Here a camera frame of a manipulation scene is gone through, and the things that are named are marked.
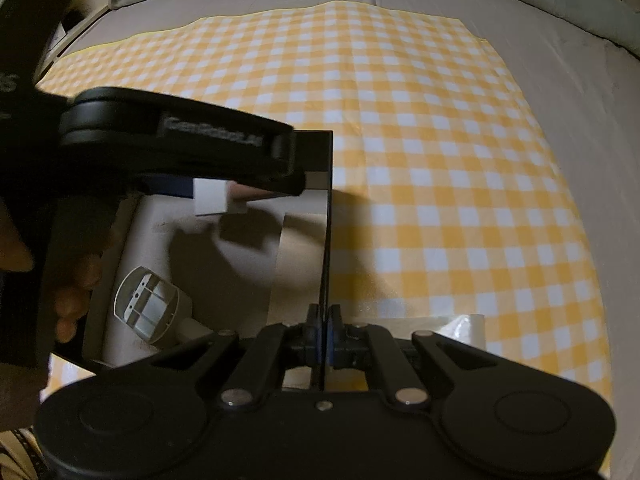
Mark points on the black storage box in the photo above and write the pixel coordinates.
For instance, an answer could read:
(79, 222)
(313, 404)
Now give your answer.
(224, 263)

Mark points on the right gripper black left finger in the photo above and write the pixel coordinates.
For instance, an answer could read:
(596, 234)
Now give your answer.
(279, 358)

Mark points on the yellow white checkered cloth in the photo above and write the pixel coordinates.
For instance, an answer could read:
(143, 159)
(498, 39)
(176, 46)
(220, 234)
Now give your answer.
(448, 196)

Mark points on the grey bed sheet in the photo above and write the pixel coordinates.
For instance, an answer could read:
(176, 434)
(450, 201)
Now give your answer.
(583, 90)

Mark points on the person's hand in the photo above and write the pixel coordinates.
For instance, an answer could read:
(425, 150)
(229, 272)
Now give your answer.
(71, 287)

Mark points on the white round plastic holder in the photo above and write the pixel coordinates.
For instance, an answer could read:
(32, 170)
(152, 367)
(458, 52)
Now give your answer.
(151, 306)

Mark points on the light wooden block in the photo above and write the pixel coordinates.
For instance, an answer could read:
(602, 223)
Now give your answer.
(296, 289)

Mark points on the pink lip gloss tube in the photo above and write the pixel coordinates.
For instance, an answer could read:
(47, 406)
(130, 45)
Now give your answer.
(212, 197)

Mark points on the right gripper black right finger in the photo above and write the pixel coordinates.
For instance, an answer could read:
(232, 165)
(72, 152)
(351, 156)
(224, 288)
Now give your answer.
(362, 357)

